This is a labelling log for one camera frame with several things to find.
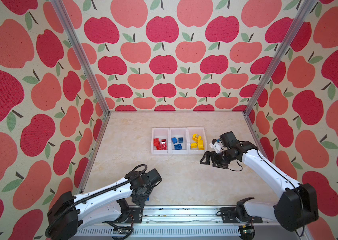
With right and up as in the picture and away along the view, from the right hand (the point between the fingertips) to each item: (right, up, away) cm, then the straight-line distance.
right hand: (210, 163), depth 81 cm
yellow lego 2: (-1, +8, +18) cm, 20 cm away
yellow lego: (-6, +7, +18) cm, 20 cm away
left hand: (-30, -16, -2) cm, 34 cm away
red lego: (-31, +8, +18) cm, 36 cm away
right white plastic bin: (-4, +9, +18) cm, 21 cm away
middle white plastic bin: (-16, +15, +26) cm, 34 cm away
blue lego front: (-34, -20, 0) cm, 40 cm away
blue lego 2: (-15, +10, +21) cm, 28 cm away
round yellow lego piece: (-4, +12, +21) cm, 25 cm away
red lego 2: (-26, +8, +18) cm, 33 cm away
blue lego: (-19, +10, +24) cm, 32 cm away
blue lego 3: (-16, +6, +18) cm, 25 cm away
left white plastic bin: (-28, +15, +26) cm, 41 cm away
